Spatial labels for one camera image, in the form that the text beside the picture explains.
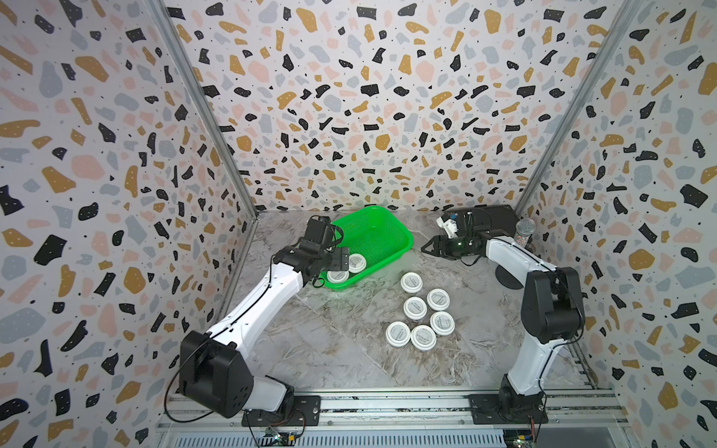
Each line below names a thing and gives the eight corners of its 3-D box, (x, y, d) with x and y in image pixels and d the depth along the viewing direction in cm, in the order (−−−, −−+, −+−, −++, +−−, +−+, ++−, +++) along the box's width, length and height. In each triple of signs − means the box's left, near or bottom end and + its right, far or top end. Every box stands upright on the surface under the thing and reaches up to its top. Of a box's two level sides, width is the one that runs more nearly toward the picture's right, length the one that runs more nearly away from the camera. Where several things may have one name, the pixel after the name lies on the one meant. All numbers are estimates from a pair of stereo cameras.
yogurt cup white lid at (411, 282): (401, 299, 97) (402, 288, 92) (400, 282, 101) (401, 271, 96) (421, 299, 97) (424, 289, 92) (419, 282, 101) (422, 272, 96)
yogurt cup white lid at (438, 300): (426, 315, 93) (429, 306, 88) (424, 298, 97) (426, 288, 92) (447, 315, 93) (451, 306, 88) (444, 298, 97) (448, 288, 92)
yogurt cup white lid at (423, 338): (410, 355, 85) (413, 346, 80) (408, 334, 90) (411, 325, 84) (433, 355, 86) (437, 346, 80) (430, 335, 90) (434, 325, 84)
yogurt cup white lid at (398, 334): (386, 352, 86) (387, 343, 80) (385, 331, 90) (386, 321, 84) (408, 352, 86) (411, 343, 80) (407, 331, 90) (409, 321, 84)
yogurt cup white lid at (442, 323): (429, 341, 88) (433, 332, 82) (427, 320, 92) (430, 311, 87) (451, 341, 88) (456, 332, 82) (447, 320, 92) (452, 311, 87)
